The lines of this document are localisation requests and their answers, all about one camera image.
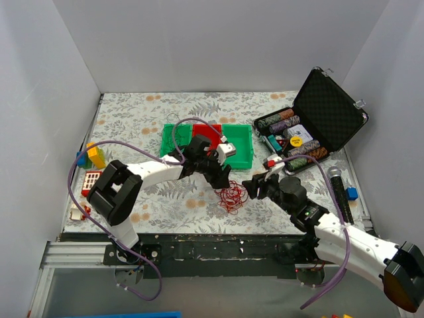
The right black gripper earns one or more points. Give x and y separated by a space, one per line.
262 187

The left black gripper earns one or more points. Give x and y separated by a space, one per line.
213 169

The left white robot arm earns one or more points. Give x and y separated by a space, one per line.
114 193

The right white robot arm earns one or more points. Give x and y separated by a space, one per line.
397 269

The floral table mat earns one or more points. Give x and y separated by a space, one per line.
128 127

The red plastic bin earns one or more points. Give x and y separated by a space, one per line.
213 133

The right green plastic bin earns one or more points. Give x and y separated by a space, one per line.
241 137

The green plastic bin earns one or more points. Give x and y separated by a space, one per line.
241 137
182 137

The yellow dealer button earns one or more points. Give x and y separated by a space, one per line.
296 141

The left green plastic bin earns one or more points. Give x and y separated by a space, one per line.
182 137

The white card deck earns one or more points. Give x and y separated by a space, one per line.
299 131

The black microphone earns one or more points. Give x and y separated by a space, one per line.
334 174

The black poker chip case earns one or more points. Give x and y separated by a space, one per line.
328 113

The small blue toy brick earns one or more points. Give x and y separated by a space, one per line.
351 193

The red window toy brick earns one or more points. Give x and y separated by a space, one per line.
89 179

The blue plastic bin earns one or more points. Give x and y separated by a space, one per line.
166 314

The small white red toy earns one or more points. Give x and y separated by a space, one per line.
76 214

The yellow red toy pieces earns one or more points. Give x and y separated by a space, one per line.
336 316

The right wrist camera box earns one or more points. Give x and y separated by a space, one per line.
274 164

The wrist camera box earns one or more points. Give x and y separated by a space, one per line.
274 164
225 149

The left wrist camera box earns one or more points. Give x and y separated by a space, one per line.
225 149

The black table front frame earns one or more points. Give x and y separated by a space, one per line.
279 256

